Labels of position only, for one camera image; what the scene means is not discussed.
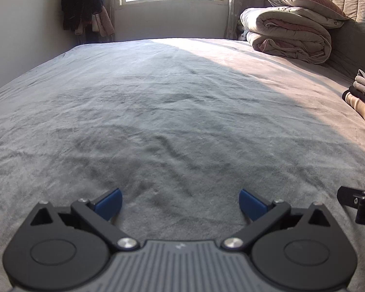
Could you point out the quilted beige headboard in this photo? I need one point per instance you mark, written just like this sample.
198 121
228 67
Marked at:
359 21

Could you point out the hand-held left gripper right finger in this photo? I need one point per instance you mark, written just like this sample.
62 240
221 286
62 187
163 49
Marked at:
252 203

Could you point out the dark hanging coat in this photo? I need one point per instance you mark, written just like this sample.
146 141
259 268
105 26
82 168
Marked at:
82 0

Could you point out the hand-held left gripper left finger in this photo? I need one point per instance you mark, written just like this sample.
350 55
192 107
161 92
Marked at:
111 202

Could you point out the folded cream garment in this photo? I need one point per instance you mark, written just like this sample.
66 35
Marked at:
363 111

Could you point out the folded beige quilt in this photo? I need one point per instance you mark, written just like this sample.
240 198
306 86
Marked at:
286 33

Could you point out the folded dark garment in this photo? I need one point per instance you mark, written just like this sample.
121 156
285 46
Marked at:
356 94

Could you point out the pink beige pillow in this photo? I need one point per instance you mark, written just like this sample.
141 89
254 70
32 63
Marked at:
304 3

